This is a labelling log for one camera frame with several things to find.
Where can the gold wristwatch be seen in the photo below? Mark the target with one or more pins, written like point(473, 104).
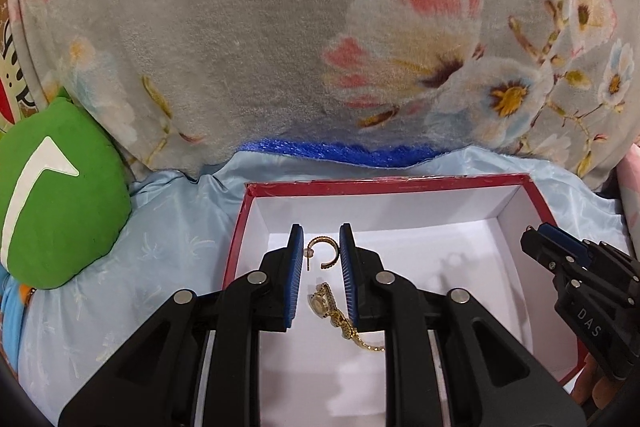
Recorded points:
point(318, 302)

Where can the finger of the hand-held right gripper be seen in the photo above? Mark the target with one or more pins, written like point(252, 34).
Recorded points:
point(565, 239)
point(545, 254)

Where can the gold hoop earring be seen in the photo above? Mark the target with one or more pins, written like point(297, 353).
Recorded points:
point(332, 263)

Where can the green round cushion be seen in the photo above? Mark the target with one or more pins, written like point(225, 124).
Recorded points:
point(85, 187)

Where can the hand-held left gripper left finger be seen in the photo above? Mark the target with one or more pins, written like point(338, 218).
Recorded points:
point(295, 277)

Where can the light blue palm-print bedsheet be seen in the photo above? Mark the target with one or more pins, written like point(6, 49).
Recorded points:
point(170, 247)

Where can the cartoon printed blanket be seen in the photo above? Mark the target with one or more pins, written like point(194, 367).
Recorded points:
point(12, 82)

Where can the grey floral blanket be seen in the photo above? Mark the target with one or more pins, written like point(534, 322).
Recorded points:
point(225, 32)

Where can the red cardboard box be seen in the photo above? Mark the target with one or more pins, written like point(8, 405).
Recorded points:
point(400, 212)

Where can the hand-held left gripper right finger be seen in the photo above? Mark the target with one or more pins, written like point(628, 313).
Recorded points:
point(350, 277)

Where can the pink plush pillow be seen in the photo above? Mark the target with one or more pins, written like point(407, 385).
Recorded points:
point(631, 187)

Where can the person's right hand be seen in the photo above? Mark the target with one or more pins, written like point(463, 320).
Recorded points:
point(595, 387)

